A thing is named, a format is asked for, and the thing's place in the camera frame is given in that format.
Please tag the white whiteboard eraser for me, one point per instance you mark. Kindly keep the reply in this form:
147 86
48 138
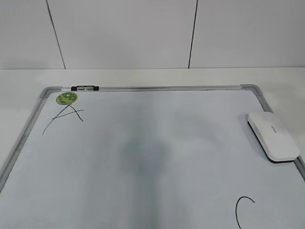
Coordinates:
275 139

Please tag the whiteboard with aluminium frame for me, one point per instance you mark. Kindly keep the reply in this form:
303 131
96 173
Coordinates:
149 158

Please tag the green round magnet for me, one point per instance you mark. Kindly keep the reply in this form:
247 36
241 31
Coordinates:
66 98

